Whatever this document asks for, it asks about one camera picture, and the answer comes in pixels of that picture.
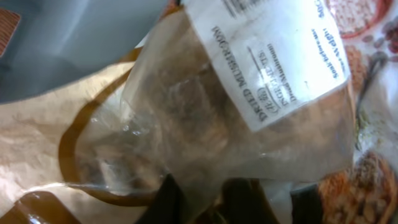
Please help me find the clear dried mushroom bag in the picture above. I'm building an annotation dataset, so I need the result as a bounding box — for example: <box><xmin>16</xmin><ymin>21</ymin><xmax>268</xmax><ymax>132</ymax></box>
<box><xmin>70</xmin><ymin>0</ymin><xmax>357</xmax><ymax>218</ymax></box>

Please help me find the grey plastic mesh basket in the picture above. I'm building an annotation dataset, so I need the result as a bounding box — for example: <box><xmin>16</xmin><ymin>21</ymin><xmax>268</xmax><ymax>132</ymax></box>
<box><xmin>1</xmin><ymin>0</ymin><xmax>168</xmax><ymax>103</ymax></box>

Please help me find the bean picture food packet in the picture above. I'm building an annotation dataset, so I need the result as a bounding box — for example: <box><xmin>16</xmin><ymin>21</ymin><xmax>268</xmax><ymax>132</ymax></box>
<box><xmin>289</xmin><ymin>0</ymin><xmax>398</xmax><ymax>224</ymax></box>

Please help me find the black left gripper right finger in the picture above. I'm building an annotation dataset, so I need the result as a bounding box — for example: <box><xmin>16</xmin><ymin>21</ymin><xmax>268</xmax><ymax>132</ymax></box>
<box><xmin>220</xmin><ymin>178</ymin><xmax>279</xmax><ymax>224</ymax></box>

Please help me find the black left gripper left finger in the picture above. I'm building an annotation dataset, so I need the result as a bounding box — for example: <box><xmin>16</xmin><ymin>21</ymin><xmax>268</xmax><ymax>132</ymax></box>
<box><xmin>136</xmin><ymin>174</ymin><xmax>182</xmax><ymax>224</ymax></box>

